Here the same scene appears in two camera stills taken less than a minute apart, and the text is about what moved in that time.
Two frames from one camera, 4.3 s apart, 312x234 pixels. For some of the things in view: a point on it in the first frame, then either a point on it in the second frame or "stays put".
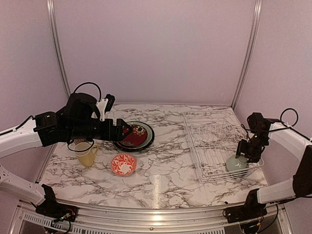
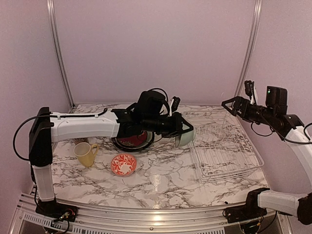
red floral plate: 137,137 stays put
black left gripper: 117,136 to 178,126
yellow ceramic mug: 86,158 stays put
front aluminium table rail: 104,219 stays put
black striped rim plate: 129,150 stays put
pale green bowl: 234,164 to 186,138
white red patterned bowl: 123,165 stays put
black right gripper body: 254,148 to 251,115
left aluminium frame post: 51,17 stays put
